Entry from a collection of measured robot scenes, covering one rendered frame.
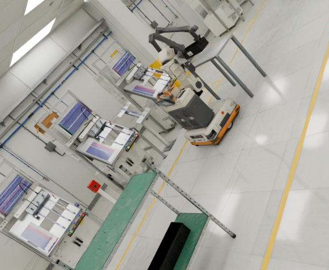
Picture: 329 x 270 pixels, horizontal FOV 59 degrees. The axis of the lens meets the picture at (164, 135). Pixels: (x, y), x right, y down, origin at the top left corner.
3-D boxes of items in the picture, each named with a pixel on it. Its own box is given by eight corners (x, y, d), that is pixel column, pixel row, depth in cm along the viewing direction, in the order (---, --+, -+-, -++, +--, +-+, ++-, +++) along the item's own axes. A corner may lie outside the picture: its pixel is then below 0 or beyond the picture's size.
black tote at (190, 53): (180, 63, 429) (175, 58, 425) (186, 55, 435) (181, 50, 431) (202, 51, 378) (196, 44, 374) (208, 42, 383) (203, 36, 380)
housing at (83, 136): (101, 122, 498) (99, 117, 486) (85, 143, 473) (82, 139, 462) (98, 120, 500) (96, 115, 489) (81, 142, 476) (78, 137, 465)
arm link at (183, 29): (157, 34, 378) (156, 30, 367) (156, 30, 378) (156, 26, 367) (189, 32, 378) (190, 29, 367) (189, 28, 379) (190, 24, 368)
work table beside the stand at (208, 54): (252, 97, 404) (215, 55, 379) (221, 104, 466) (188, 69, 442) (267, 74, 418) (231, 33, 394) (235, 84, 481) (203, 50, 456)
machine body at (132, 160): (156, 160, 516) (130, 137, 497) (136, 193, 482) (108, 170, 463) (138, 164, 569) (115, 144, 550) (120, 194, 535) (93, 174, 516)
